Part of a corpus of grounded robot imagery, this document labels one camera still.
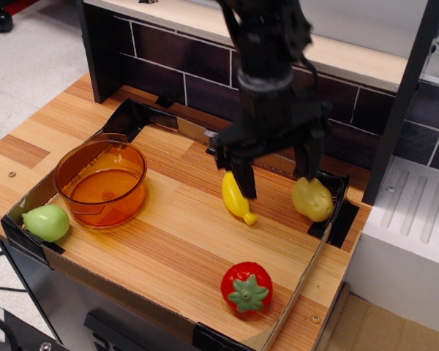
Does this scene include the green toy pear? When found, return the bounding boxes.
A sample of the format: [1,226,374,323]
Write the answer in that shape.
[21,205,70,242]

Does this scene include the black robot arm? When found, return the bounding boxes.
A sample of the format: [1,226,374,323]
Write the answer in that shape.
[211,1,331,199]

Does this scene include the light wooden shelf board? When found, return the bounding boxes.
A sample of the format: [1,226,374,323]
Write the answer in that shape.
[84,1,408,92]

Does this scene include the red toy tomato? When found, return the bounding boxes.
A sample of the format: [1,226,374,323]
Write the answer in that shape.
[220,262,274,313]

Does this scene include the transparent orange plastic pot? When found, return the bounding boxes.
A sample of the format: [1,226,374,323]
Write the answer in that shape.
[53,133,148,227]

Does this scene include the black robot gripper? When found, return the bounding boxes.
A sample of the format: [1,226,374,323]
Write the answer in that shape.
[211,71,331,200]

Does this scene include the yellow toy potato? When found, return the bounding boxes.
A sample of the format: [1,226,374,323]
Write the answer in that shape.
[291,178,334,222]

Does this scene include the yellow toy banana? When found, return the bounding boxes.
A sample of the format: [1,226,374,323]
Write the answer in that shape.
[222,171,258,225]

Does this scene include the dark tile backsplash panel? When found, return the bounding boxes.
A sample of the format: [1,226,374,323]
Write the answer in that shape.
[84,5,439,170]

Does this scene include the black caster wheel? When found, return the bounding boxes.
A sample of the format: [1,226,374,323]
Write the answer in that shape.
[0,9,13,33]

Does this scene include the dark grey vertical post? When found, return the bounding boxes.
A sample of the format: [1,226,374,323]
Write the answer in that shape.
[362,0,439,205]

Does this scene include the white toy sink drainboard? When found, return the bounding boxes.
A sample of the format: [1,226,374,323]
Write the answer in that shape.
[346,157,439,332]

